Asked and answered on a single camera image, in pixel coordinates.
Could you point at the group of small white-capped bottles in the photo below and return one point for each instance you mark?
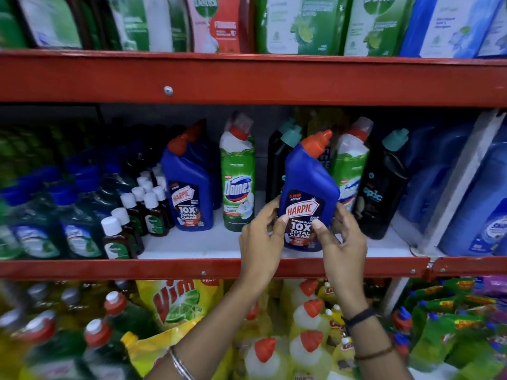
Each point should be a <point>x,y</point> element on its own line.
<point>134,217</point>

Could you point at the long red shelf beam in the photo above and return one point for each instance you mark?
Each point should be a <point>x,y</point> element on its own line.
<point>277,81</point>

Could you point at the large blue detergent bottle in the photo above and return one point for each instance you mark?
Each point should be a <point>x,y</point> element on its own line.
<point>479,209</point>
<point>427,174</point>

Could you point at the pale bottle with red cap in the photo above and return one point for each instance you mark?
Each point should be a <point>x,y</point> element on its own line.
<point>263,360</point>
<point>255,320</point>
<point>311,316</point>
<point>311,352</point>
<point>307,290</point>

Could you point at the person's right thumb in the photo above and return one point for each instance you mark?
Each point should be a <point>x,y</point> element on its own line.
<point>321,234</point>

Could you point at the silver bolt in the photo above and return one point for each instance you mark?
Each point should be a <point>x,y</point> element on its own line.
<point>168,90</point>

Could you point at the person's left hand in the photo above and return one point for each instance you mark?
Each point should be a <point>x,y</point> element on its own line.
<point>259,253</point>

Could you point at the person's right hand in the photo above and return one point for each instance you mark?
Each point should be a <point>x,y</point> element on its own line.
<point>348,257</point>

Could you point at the blue white refill pouch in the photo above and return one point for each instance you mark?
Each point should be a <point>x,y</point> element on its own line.
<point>495,35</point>
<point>447,25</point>

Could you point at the green white toilet cleaner bottle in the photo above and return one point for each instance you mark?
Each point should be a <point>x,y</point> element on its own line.
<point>350,166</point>
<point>237,174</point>

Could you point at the silver bangle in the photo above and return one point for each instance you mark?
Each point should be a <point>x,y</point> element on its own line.
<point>180,366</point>

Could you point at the row of green dishwash bottles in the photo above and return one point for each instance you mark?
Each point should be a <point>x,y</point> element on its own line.
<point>59,344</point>

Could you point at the black wrist band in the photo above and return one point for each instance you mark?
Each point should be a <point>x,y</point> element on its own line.
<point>358,317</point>

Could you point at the white shelf board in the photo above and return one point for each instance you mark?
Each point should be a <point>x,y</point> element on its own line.
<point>221,243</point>

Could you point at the red shelf beam with joint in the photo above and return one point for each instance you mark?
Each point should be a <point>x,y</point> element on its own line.
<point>158,269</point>

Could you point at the short red shelf beam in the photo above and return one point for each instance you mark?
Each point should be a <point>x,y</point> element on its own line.
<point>467,265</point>

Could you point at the pile of green spouted pouches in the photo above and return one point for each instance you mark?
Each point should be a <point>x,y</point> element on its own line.
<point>455,332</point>

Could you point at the yellow dishwash pouch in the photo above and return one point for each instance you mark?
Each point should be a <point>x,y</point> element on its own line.
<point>154,348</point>
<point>178,300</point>

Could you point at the blue toilet cleaner bottle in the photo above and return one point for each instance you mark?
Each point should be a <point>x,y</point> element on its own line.
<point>309,182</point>
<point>190,182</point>
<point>208,154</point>

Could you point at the green lime refill pouch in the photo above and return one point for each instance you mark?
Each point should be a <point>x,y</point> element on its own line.
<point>301,23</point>
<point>376,25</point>

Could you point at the dark green refill pouch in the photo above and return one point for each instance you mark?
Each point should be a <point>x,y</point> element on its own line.
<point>10,23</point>

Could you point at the row of dark green bottles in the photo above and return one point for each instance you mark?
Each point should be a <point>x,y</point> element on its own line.
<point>59,142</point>

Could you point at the person's right forearm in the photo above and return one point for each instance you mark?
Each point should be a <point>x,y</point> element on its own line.
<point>374,344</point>

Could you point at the group of blue-capped green bottles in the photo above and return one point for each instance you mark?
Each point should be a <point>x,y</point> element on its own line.
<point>59,221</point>

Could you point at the white green refill pouch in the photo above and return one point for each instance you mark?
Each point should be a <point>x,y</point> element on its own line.
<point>49,19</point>
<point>138,23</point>

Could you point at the black bottle with teal cap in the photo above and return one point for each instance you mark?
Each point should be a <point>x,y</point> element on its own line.
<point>277,162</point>
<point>382,193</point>

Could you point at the person's left thumb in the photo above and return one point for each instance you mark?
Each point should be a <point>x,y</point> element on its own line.
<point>281,231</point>

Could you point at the purple packet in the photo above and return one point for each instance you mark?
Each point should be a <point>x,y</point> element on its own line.
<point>491,285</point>

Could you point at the red pink refill pouch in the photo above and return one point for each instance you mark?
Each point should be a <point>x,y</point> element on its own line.
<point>221,23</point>

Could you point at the small yellow white-capped bottle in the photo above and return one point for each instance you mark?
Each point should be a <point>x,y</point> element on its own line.
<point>336,324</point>
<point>344,356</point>
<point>327,292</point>

